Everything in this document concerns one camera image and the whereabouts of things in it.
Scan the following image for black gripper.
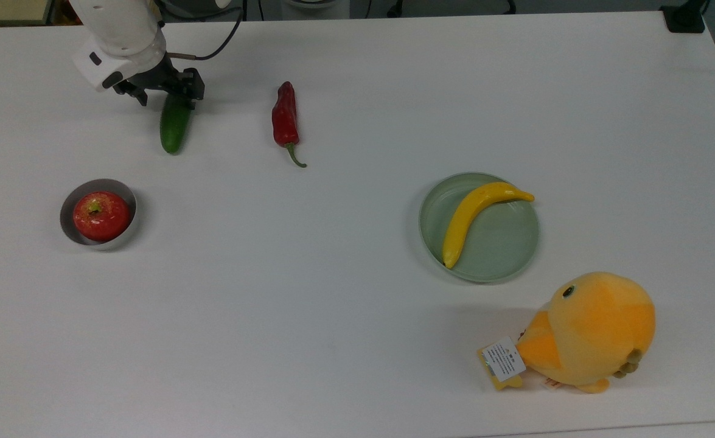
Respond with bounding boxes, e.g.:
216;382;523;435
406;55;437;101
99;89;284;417
113;54;206;111

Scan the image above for green toy cucumber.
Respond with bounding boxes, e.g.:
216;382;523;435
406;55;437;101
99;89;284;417
160;91;195;154

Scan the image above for small grey metal bowl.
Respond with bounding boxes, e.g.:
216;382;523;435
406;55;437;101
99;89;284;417
60;178;139;250

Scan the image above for red toy chili pepper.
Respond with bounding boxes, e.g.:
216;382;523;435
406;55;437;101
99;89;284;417
271;81;307;169

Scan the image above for red toy apple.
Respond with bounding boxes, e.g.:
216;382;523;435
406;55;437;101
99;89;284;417
73;191;131;243

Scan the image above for wooden box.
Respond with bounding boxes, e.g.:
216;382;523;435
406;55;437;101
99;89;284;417
0;0;54;26

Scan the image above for yellow toy banana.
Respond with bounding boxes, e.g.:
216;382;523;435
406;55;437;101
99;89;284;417
442;181;535;269

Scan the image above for pale green round plate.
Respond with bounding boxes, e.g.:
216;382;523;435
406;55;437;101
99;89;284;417
419;172;540;283

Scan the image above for white paper hang tag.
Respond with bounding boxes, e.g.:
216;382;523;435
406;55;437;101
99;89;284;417
478;336;526;390

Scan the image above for orange plush dinosaur toy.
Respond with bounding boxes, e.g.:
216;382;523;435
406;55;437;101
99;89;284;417
515;271;657;394

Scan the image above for black stand base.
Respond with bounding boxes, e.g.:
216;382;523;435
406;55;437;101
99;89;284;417
661;0;708;34

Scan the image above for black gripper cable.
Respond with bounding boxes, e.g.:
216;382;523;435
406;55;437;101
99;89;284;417
166;0;248;61

